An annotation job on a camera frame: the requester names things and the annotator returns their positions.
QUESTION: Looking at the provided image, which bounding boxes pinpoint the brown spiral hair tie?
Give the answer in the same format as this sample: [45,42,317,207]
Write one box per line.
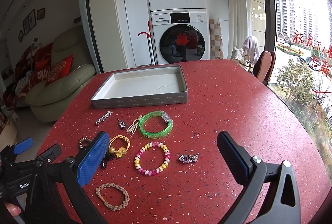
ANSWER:
[78,136,93,149]

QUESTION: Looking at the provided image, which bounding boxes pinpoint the yellow hair tie with beads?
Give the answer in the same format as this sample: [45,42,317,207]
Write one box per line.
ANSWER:
[107,134,131,159]

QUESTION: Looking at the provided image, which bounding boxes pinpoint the braided tan hair band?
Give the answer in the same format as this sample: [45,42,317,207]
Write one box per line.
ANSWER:
[96,183,130,212]

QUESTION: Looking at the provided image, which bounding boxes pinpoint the pink yellow beaded bracelet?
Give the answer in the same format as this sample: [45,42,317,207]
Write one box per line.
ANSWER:
[134,141,171,177]

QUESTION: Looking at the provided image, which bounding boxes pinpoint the silver heart brooch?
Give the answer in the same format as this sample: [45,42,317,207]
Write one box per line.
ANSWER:
[178,153,199,164]

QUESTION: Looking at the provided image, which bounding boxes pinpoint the beige duckbill hair clip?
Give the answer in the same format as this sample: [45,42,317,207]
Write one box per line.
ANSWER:
[126,115,142,135]

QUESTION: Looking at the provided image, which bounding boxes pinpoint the silver star hair clip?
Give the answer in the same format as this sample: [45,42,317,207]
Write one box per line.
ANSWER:
[95,110,112,126]

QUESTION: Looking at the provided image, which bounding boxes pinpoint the green glitter bangle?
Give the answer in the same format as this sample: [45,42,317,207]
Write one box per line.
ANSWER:
[139,111,173,139]

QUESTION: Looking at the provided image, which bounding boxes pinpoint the black claw hair clip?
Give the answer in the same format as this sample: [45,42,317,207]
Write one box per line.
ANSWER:
[100,152,115,169]

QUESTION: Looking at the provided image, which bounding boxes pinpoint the grey jewelry tray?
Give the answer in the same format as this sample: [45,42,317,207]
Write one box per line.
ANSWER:
[91,65,188,109]

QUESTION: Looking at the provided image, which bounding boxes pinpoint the person's left hand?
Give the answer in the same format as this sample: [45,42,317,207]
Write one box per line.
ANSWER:
[5,202,21,217]

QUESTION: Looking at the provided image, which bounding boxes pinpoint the cream leather sofa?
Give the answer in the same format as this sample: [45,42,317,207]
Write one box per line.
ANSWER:
[25,25,96,123]

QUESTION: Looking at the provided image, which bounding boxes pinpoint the small silver charm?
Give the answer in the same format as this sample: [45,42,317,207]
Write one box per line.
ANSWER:
[118,119,127,129]

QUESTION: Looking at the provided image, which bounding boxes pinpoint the red embroidered cushion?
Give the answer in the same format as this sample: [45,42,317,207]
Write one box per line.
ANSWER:
[46,54,74,86]

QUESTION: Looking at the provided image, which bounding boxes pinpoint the brown wooden chair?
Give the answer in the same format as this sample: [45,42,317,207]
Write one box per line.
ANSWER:
[253,51,276,86]

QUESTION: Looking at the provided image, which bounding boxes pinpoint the checkered rolled mat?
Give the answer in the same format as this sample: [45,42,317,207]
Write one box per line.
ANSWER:
[209,18,224,59]

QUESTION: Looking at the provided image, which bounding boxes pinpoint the white cloth on chair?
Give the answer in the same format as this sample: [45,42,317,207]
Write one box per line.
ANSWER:
[241,36,260,65]

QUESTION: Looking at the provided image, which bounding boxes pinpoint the lower white washing machine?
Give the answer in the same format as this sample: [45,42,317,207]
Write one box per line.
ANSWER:
[151,9,210,65]

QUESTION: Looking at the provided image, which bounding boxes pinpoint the framed wall pictures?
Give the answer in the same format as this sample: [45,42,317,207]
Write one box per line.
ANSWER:
[18,8,46,42]

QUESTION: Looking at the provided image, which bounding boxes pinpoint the red handled mop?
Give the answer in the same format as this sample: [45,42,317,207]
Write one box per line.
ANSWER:
[137,20,156,66]

